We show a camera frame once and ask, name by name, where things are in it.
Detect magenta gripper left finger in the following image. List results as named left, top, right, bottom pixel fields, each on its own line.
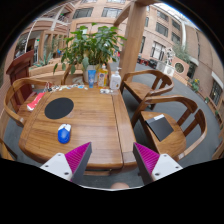
left=41, top=142, right=92, bottom=184

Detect wooden table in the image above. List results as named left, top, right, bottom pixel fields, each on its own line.
left=19, top=87, right=137, bottom=175

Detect round black mouse pad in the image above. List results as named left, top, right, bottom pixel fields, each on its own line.
left=45, top=97, right=74, bottom=119

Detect blue and white computer mouse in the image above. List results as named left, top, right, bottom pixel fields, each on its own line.
left=58, top=124, right=71, bottom=144

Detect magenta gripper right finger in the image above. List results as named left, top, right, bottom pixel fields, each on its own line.
left=133, top=143, right=182, bottom=185

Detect blue tube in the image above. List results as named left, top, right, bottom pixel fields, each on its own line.
left=88, top=70, right=96, bottom=88

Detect wooden chair behind table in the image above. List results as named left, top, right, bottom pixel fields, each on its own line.
left=61, top=64, right=84, bottom=85

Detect wooden chair right back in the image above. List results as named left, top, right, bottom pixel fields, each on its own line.
left=120, top=69, right=174, bottom=103

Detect small white objects on table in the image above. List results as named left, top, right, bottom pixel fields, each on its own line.
left=100, top=89, right=113, bottom=94

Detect wooden chair right front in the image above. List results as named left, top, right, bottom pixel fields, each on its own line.
left=131, top=95, right=207, bottom=161

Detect potted green plant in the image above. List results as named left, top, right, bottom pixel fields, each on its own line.
left=61, top=26, right=126, bottom=78

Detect yellow liquid bottle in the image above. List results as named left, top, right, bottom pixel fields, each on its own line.
left=98, top=64, right=108, bottom=87

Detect black notebook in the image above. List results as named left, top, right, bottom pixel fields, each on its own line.
left=145, top=114, right=174, bottom=141

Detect white pump bottle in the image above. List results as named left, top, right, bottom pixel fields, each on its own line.
left=110, top=68, right=121, bottom=90

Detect wooden chair left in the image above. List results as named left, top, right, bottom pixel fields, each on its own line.
left=4, top=78, right=52, bottom=127

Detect wooden pillar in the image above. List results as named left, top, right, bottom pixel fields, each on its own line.
left=114, top=0, right=156, bottom=77

